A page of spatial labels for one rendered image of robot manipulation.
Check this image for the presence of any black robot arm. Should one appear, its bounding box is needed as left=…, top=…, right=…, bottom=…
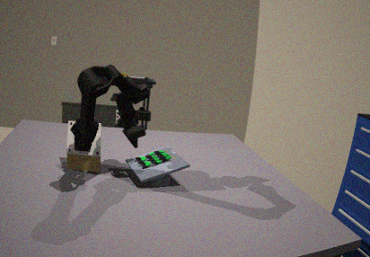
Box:
left=71, top=65, right=151, bottom=152

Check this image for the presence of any light grey switch panel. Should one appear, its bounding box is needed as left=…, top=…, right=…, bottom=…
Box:
left=125, top=146, right=190, bottom=186

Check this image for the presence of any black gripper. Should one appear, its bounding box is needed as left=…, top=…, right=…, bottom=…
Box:
left=117, top=108, right=146, bottom=148

